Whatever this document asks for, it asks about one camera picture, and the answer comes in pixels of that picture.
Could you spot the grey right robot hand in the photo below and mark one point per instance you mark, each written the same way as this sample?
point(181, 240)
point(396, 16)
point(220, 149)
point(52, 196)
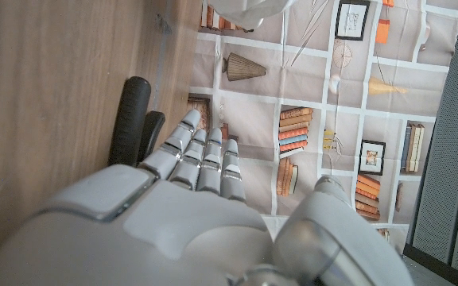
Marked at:
point(165, 238)

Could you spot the white cloth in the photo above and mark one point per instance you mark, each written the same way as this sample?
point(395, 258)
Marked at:
point(249, 12)

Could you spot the black cylindrical bar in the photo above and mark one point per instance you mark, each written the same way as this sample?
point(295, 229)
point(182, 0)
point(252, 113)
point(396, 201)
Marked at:
point(152, 131)
point(129, 119)

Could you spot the printed bookshelf backdrop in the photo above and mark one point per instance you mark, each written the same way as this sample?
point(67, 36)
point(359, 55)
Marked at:
point(312, 87)

